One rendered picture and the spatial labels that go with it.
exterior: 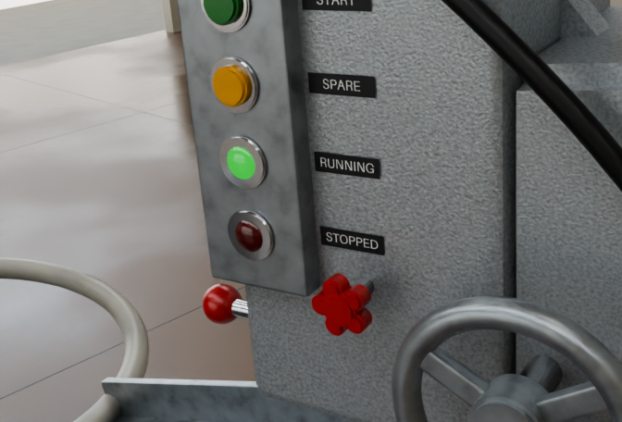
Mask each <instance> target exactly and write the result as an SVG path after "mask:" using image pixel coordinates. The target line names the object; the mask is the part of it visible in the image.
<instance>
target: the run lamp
mask: <svg viewBox="0 0 622 422"><path fill-rule="evenodd" d="M227 163H228V167H229V169H230V171H231V173H232V174H233V175H234V176H236V177H237V178H239V179H242V180H248V179H250V178H251V177H252V176H253V175H254V173H255V161H254V159H253V157H252V155H251V154H250V153H249V152H248V151H247V150H246V149H244V148H242V147H239V146H237V147H233V148H231V149H230V151H229V152H228V156H227Z"/></svg>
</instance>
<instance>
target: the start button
mask: <svg viewBox="0 0 622 422"><path fill-rule="evenodd" d="M204 8H205V12H206V14H207V15H208V17H209V18H210V19H211V20H212V21H213V22H215V23H216V24H217V25H221V26H225V25H229V24H231V23H233V22H234V21H235V20H236V19H237V18H238V17H239V16H240V13H241V0H204Z"/></svg>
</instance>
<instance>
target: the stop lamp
mask: <svg viewBox="0 0 622 422"><path fill-rule="evenodd" d="M235 235H236V239H237V241H238V243H239V244H240V246H241V247H242V248H244V249H245V250H247V251H250V252H256V251H258V250H259V249H260V248H261V247H262V243H263V237H262V233H261V231H260V229H259V228H258V227H257V225H255V224H254V223H253V222H251V221H247V220H243V221H241V222H239V223H238V225H237V226H236V229H235Z"/></svg>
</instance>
